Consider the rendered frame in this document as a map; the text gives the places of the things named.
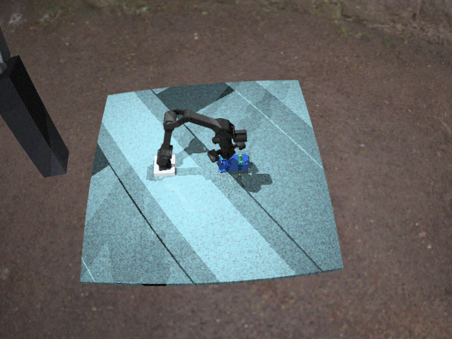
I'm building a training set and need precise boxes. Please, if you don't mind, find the blue circuit board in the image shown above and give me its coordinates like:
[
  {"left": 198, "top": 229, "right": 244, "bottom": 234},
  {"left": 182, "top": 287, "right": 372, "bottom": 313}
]
[{"left": 218, "top": 153, "right": 250, "bottom": 173}]

